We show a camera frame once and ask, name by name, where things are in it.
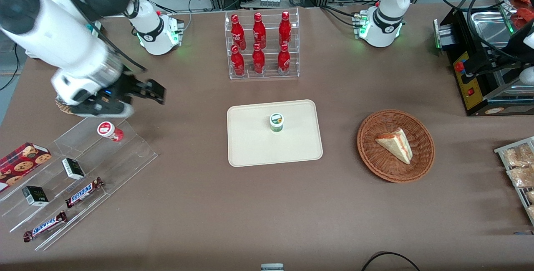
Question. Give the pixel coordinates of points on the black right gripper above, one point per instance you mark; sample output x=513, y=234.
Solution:
x=127, y=84

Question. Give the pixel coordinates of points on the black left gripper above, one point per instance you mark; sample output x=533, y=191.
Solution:
x=487, y=63

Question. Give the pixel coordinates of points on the green gum bottle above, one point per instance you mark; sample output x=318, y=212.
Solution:
x=276, y=123

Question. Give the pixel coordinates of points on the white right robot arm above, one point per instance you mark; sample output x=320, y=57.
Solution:
x=62, y=37

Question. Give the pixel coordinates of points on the red gum bottle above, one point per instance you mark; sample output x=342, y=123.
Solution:
x=109, y=130

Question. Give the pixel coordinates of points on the beige plastic tray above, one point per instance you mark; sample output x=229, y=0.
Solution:
x=250, y=141

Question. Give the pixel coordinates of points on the stainless steel pan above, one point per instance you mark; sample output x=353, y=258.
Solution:
x=488, y=29

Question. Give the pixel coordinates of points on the black countertop appliance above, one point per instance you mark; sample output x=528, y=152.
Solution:
x=479, y=95

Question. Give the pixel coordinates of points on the clear acrylic stepped shelf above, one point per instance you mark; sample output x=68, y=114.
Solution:
x=125, y=158

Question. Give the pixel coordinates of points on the light wicker basket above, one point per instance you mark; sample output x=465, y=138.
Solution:
x=62, y=106

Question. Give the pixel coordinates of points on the red cola bottle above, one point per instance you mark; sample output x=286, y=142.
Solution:
x=258, y=61
x=238, y=31
x=283, y=60
x=238, y=63
x=259, y=29
x=285, y=29

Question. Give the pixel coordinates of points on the clear bag of pastry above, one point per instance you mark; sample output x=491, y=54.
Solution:
x=530, y=197
x=522, y=177
x=518, y=156

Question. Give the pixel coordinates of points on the small dark green box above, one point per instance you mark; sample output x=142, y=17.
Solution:
x=73, y=169
x=35, y=196

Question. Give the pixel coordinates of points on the Snickers chocolate bar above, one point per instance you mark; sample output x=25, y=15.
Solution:
x=45, y=226
x=83, y=192

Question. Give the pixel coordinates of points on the clear acrylic bottle rack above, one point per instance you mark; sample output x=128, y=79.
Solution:
x=269, y=74

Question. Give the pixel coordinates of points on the triangular wrapped sandwich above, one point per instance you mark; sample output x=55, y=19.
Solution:
x=396, y=144

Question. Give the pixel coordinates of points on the red tartan cookie box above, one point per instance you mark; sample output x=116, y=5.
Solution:
x=21, y=163

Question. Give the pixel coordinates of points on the grey power strip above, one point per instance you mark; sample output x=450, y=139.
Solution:
x=270, y=1

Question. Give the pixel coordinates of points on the round brown wicker basket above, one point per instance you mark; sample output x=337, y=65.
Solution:
x=375, y=158

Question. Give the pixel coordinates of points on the small grey device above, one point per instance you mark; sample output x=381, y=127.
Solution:
x=272, y=267

